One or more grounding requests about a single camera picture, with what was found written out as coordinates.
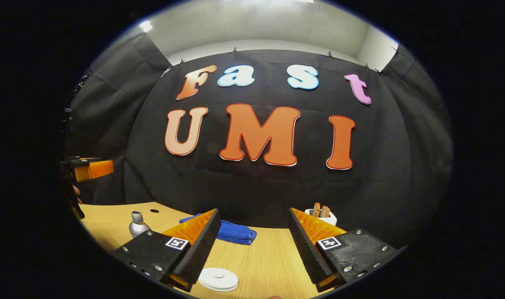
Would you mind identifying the blue folded towel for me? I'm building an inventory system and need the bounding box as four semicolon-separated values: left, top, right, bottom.
179;213;257;245

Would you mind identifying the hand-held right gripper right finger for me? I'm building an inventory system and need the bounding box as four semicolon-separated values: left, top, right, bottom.
288;208;406;292

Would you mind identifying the black backdrop cloth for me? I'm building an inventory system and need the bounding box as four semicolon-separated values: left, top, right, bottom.
63;31;453;250

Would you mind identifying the silver water bottle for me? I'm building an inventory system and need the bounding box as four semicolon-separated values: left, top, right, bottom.
129;211;152;238

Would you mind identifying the white toaster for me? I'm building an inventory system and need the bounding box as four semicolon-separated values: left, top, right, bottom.
305;208;337;227

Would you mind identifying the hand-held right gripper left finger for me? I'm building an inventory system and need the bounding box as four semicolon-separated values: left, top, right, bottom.
111;208;222;292

